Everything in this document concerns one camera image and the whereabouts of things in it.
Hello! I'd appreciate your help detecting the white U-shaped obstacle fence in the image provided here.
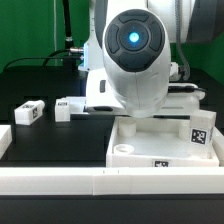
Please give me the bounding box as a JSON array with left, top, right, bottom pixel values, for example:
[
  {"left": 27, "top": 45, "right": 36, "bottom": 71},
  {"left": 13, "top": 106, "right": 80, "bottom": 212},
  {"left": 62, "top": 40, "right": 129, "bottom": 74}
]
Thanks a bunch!
[{"left": 0, "top": 124, "right": 224, "bottom": 196}]

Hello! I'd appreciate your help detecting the white marker base plate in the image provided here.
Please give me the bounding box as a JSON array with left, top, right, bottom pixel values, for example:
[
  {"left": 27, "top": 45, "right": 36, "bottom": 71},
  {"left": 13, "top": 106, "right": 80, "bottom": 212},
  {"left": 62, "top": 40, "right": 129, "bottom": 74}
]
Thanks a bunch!
[{"left": 67, "top": 96, "right": 86, "bottom": 114}]

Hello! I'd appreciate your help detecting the grey braided cable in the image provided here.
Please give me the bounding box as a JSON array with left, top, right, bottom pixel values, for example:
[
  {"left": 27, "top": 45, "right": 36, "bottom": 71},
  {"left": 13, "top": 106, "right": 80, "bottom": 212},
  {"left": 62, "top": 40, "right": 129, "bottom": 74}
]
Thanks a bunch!
[{"left": 173, "top": 0, "right": 192, "bottom": 81}]

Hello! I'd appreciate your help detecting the black hose with metal fitting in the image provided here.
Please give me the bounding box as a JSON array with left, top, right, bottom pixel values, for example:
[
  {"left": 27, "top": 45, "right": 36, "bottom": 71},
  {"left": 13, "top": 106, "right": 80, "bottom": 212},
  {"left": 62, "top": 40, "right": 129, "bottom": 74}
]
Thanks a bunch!
[{"left": 62, "top": 0, "right": 85, "bottom": 56}]

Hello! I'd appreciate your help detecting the white square tabletop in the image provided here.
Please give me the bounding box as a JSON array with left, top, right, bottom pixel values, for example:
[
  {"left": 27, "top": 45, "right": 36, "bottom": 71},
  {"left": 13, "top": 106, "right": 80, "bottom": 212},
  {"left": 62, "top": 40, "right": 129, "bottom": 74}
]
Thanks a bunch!
[{"left": 106, "top": 117, "right": 220, "bottom": 167}]

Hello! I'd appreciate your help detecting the black cable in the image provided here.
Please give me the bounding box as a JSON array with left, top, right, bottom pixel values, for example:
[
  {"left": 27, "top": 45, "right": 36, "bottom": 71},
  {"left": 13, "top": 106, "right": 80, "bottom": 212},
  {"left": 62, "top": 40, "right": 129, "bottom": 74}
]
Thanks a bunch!
[{"left": 2, "top": 49, "right": 84, "bottom": 73}]

